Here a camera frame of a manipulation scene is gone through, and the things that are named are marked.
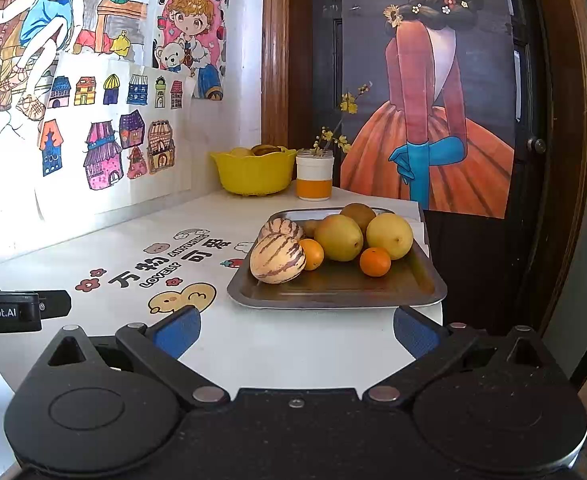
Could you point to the girl wall poster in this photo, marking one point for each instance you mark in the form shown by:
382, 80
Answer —
448, 160

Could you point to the cartoon child wall poster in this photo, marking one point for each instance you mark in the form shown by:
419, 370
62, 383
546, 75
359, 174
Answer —
191, 20

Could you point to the yellow bowl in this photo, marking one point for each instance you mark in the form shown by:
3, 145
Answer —
253, 175

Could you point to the boy with fan drawing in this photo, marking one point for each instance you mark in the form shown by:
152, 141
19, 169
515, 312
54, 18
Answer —
48, 15

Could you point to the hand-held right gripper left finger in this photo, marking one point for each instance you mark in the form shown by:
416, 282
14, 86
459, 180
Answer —
178, 332

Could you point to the houses drawing sheet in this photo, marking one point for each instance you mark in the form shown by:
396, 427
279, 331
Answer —
103, 110

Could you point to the wooden door frame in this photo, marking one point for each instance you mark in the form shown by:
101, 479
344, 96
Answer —
275, 60

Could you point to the white and orange cup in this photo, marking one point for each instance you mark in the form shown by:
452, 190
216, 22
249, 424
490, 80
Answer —
314, 180

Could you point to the metal tray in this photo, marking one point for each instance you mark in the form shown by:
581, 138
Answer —
343, 285

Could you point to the small orange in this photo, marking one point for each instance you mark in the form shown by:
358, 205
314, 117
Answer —
375, 262
313, 255

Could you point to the yellow flower branch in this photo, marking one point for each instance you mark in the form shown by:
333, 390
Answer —
346, 105

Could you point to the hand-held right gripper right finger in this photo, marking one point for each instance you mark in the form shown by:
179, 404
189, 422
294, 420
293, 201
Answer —
413, 332

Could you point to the small brown kiwi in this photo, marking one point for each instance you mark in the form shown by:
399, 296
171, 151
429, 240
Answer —
312, 228

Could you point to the striped pepino melon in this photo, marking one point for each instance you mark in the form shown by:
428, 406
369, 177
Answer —
281, 229
277, 259

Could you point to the yellow pear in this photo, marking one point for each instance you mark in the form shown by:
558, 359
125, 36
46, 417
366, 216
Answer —
389, 236
338, 238
241, 152

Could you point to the door knob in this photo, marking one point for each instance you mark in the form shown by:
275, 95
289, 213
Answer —
538, 145

